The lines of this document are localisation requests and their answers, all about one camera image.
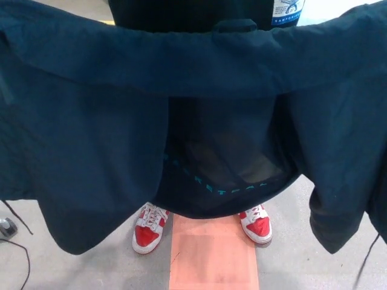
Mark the person's right red white sneaker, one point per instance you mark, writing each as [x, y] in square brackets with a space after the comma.
[145, 238]

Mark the grey black floor device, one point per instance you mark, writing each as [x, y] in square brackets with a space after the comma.
[6, 229]

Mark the orange rectangular floor mat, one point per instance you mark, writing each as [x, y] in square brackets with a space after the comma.
[211, 256]

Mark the navy blue coat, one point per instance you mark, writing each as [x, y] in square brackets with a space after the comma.
[90, 136]

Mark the person's left red white sneaker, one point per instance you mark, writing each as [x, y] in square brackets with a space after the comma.
[257, 228]

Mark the person's red white sneaker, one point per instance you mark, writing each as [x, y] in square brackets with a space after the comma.
[145, 238]
[257, 228]

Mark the black t-shirt with print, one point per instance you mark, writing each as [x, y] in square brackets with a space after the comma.
[181, 12]

